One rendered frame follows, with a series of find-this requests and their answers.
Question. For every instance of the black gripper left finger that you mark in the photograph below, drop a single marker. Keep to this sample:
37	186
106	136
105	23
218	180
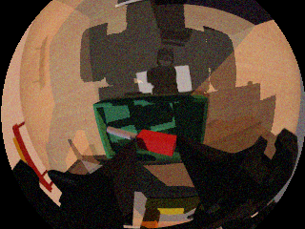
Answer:
111	185

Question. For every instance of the red-headed metal pin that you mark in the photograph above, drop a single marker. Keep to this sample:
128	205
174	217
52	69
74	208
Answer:
149	140

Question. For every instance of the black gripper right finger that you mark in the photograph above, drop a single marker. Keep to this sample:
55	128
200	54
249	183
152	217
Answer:
212	171

